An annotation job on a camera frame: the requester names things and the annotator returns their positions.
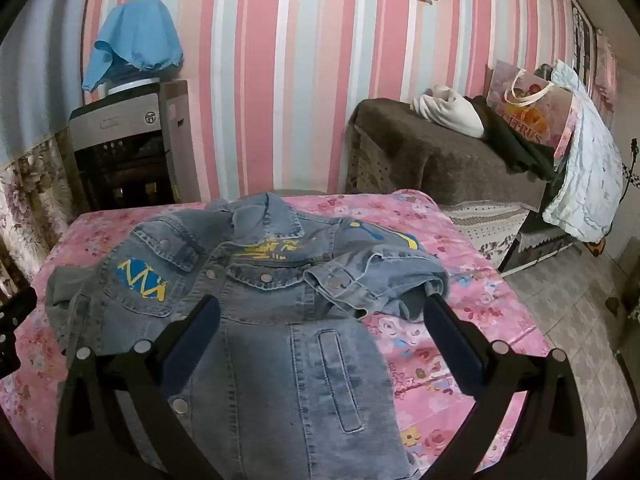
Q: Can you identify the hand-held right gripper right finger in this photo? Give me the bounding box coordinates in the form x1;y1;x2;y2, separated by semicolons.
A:
417;292;588;480

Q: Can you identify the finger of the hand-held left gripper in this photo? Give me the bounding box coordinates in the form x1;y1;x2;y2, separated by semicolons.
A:
0;287;38;376

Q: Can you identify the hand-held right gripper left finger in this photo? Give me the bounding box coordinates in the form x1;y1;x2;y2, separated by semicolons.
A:
54;294;226;480

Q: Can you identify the blue denim jacket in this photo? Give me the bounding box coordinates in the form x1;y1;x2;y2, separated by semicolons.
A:
45;192;451;480

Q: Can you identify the pink floral bedsheet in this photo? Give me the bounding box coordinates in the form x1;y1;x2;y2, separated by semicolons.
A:
0;189;551;480

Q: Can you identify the lace sofa seat cover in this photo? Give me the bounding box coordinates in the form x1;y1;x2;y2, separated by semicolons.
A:
445;200;531;268

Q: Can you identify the blue curtain with floral hem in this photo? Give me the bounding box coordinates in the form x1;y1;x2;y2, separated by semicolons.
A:
0;0;101;301

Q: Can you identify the grey water dispenser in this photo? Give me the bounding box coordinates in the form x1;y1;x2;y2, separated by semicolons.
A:
67;79;201;211

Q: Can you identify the brown covered sofa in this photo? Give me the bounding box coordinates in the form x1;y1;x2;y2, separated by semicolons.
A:
345;97;561;281

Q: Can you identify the black cloth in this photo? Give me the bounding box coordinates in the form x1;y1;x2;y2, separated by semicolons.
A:
462;95;558;181

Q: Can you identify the pale blue quilt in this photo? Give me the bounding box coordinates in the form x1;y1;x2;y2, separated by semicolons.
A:
542;59;625;242

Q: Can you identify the white cloth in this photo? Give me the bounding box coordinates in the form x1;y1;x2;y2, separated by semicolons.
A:
412;84;486;139

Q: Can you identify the pink gift bag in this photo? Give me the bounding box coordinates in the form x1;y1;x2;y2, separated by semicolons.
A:
486;60;576;161

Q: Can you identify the light blue cloth cover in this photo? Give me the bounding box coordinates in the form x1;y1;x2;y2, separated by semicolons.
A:
81;2;185;93

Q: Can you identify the pink wall poster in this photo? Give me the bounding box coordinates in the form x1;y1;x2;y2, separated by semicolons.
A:
595;30;618;106

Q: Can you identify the dark window frame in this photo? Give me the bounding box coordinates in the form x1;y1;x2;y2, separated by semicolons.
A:
570;0;596;91

